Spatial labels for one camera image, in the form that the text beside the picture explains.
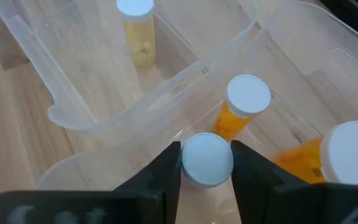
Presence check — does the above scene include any large white ball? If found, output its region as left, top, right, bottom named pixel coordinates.
left=273, top=120, right=358, bottom=187

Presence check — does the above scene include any orange medicine bottle white cap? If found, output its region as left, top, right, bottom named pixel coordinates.
left=211, top=74, right=272, bottom=142

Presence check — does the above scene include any clear plastic bin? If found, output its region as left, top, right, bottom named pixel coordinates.
left=0, top=0, right=259, bottom=131
left=35, top=1, right=358, bottom=224

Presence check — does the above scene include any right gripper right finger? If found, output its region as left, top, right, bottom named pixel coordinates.
left=230, top=139, right=358, bottom=224

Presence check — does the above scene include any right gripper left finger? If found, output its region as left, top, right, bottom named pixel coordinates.
left=0, top=141, right=182, bottom=224

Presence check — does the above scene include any small white ball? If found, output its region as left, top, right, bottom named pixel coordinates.
left=180, top=132, right=235, bottom=190

